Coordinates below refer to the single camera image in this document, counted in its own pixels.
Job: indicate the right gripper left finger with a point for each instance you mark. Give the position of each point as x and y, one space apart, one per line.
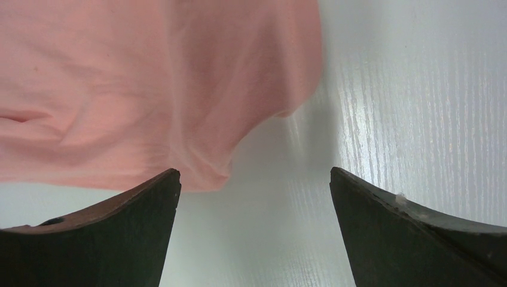
121 241

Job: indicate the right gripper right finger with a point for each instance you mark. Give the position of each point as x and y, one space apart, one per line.
392 241

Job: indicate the salmon pink t-shirt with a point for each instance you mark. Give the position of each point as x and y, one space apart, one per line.
107 94

